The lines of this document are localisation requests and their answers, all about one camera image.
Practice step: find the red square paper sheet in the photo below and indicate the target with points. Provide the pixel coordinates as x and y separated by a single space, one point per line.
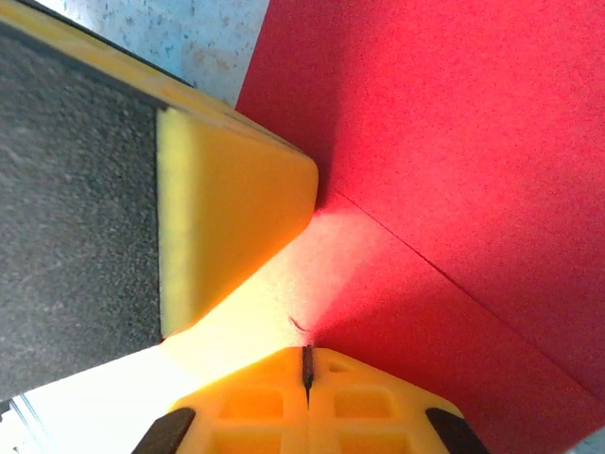
449 142

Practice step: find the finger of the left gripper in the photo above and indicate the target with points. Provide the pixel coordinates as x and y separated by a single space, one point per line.
94 213

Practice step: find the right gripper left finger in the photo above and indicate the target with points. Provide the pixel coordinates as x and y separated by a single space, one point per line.
250 411

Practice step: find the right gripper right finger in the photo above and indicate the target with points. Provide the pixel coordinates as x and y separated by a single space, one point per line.
368 411

